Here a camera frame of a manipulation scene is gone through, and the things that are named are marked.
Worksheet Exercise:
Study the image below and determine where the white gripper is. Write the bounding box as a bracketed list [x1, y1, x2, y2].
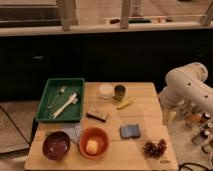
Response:
[160, 100, 176, 126]

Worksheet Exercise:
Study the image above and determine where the blue sponge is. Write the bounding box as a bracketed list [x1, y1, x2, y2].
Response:
[119, 124, 141, 139]

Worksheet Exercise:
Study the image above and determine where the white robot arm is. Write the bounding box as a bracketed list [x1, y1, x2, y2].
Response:
[158, 62, 213, 125]

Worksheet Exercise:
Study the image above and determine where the orange bowl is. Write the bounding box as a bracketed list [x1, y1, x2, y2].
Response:
[79, 127, 109, 159]

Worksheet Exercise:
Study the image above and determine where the purple bowl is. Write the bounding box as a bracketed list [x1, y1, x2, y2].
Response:
[42, 131, 70, 160]

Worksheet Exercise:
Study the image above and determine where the orange spice bottle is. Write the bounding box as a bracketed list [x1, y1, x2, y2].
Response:
[185, 112, 211, 128]

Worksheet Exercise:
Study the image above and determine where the yellow banana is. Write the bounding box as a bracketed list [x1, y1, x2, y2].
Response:
[117, 97, 134, 110]

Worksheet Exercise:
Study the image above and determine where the spice bottle with dark cap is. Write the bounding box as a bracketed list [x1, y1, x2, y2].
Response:
[192, 130, 210, 145]

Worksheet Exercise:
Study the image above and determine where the bunch of dark grapes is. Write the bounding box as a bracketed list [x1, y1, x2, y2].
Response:
[143, 139, 167, 159]

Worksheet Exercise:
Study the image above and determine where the wooden table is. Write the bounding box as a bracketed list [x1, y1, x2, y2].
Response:
[25, 82, 178, 171]

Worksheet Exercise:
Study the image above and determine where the dark green cup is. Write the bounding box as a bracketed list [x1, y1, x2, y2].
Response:
[114, 85, 126, 101]

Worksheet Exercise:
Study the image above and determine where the white cup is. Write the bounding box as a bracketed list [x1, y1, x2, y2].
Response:
[99, 83, 113, 100]

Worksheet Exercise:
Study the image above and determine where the brown rectangular block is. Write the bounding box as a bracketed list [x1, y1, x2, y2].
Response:
[87, 108, 108, 122]

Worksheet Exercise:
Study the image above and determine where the yellow lemon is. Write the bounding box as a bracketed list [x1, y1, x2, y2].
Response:
[86, 140, 98, 155]

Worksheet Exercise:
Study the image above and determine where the grey cloth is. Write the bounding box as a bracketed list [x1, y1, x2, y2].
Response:
[62, 123, 82, 144]

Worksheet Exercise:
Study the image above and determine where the green plastic tray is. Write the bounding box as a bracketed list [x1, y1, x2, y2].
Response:
[35, 78, 85, 123]

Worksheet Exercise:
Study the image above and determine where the metal spoon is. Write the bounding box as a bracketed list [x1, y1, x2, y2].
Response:
[48, 86, 66, 109]

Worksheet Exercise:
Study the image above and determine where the black cable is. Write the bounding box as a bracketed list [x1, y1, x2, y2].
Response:
[178, 162, 211, 171]

